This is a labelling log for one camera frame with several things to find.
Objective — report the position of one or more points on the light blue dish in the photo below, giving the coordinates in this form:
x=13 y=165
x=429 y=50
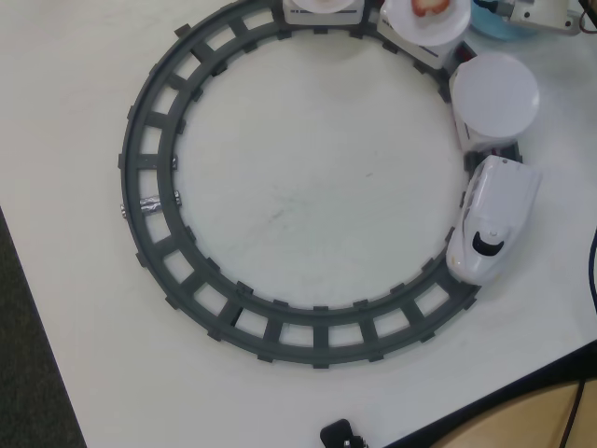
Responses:
x=492 y=25

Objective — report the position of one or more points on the red and white sushi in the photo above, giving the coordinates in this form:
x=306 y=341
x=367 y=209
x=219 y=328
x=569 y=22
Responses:
x=429 y=6

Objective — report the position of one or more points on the white Shinkansen nose car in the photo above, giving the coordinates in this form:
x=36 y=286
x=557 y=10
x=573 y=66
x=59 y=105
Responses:
x=494 y=219

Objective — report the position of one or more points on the white round plate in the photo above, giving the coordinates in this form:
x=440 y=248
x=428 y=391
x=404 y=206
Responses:
x=494 y=93
x=322 y=6
x=431 y=30

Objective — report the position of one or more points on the silver foil tape patch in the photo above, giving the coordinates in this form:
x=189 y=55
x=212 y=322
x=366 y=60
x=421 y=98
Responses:
x=150 y=205

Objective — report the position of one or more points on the black plastic device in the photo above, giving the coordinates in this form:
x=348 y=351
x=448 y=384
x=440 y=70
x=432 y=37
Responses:
x=340 y=434

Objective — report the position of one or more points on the grey circular toy rail track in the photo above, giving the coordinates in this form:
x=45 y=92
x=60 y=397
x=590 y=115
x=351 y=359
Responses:
x=154 y=186

